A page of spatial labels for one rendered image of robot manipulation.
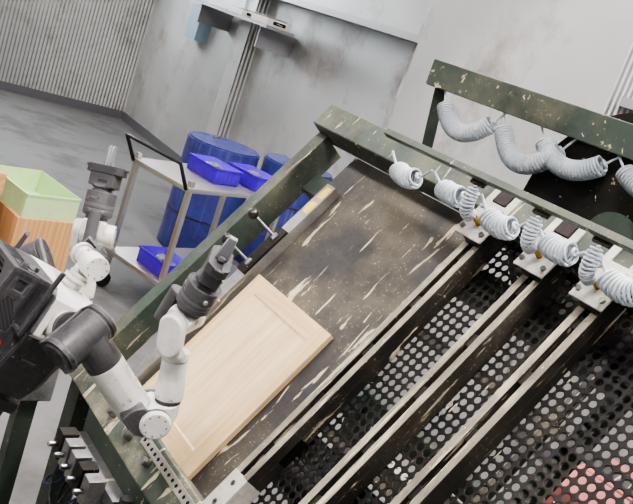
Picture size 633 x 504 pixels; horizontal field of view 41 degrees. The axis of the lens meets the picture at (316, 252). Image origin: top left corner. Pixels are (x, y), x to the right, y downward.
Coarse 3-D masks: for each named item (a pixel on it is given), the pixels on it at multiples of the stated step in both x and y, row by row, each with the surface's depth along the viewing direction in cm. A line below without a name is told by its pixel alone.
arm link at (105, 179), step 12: (96, 168) 247; (108, 168) 246; (120, 168) 246; (96, 180) 247; (108, 180) 246; (120, 180) 249; (96, 192) 245; (108, 192) 247; (96, 204) 245; (108, 204) 246
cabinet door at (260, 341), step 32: (256, 288) 274; (224, 320) 272; (256, 320) 265; (288, 320) 257; (192, 352) 269; (224, 352) 262; (256, 352) 255; (288, 352) 249; (192, 384) 260; (224, 384) 253; (256, 384) 247; (192, 416) 251; (224, 416) 245; (192, 448) 243
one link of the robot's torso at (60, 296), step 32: (0, 256) 203; (32, 256) 220; (0, 288) 197; (32, 288) 202; (64, 288) 210; (0, 320) 200; (32, 320) 203; (64, 320) 204; (0, 352) 203; (32, 352) 206; (0, 384) 207; (32, 384) 211
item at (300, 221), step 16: (320, 192) 287; (336, 192) 285; (320, 208) 284; (288, 224) 284; (304, 224) 283; (288, 240) 282; (272, 256) 281; (240, 272) 280; (256, 272) 280; (224, 288) 278; (240, 288) 279; (224, 304) 278; (208, 320) 277; (192, 336) 276; (144, 368) 272
